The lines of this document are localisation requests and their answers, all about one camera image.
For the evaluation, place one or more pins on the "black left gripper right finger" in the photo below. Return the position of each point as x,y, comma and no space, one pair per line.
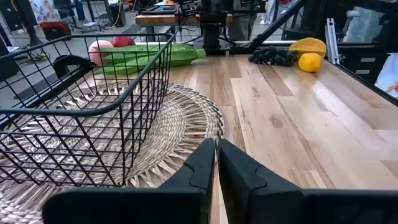
280,208

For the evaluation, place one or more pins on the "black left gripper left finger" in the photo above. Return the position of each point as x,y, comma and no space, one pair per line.
140,208

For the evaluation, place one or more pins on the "yellow lemon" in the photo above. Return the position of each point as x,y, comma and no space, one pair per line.
310,63

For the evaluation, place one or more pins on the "black grape bunch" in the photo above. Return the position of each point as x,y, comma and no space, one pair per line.
272,56

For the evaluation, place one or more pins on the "green bean pod bundle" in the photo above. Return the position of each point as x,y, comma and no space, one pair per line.
183,54

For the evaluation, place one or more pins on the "pink peach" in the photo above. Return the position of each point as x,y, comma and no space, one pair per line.
93,51

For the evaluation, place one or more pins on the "red apple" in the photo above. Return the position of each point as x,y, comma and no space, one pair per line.
122,41

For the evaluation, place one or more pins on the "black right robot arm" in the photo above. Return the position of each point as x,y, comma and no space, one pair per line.
211,28

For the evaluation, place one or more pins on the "black drawer cabinet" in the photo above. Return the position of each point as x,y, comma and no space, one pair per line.
351,67

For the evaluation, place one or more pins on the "white floral cloth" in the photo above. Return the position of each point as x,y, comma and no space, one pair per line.
388,77

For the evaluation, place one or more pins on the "wooden workbench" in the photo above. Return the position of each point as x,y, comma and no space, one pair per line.
155,19

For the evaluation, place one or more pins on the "red black bag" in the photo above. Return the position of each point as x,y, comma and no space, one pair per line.
55,30

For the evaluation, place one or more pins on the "patterned cloth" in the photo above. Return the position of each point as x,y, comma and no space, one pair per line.
43,11

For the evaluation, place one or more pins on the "silver aluminium bracket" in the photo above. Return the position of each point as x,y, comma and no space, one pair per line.
331,40

